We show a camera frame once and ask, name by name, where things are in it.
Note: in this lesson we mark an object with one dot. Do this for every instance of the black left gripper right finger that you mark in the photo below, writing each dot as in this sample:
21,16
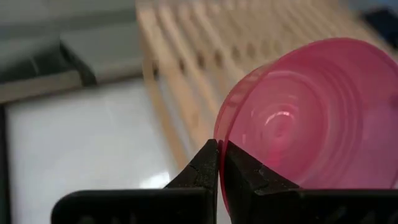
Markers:
255,202

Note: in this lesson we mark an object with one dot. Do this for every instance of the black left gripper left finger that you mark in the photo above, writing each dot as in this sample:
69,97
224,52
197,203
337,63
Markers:
192,205

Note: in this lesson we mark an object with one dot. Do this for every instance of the pink translucent plastic bowl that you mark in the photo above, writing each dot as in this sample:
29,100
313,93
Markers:
311,124

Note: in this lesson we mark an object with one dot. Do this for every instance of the wooden slatted shelf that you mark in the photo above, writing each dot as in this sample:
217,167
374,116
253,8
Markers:
192,62

